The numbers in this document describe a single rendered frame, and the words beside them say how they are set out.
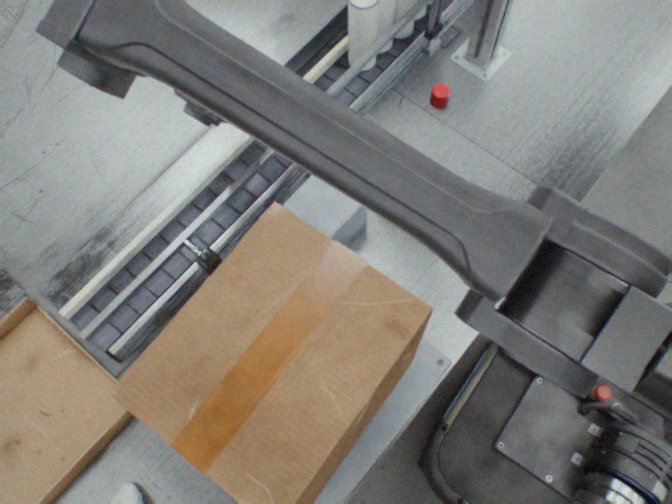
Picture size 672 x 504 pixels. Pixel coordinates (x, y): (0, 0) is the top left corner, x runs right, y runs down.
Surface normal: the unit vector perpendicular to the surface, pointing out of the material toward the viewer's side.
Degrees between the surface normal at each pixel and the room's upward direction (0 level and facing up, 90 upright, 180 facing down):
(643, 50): 0
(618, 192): 0
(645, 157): 0
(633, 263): 29
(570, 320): 24
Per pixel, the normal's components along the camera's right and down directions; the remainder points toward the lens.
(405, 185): -0.03, 0.10
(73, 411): -0.02, -0.39
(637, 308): -0.25, -0.05
